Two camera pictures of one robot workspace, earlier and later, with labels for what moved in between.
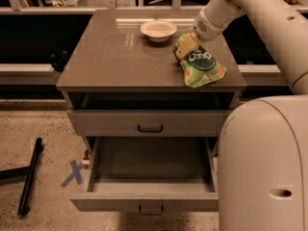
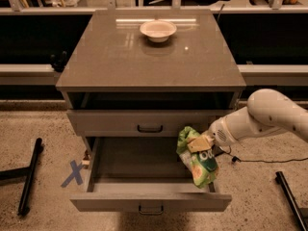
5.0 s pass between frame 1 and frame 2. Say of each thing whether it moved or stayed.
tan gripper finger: moved
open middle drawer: stayed
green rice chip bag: moved
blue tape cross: stayed
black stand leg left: stayed
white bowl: stayed
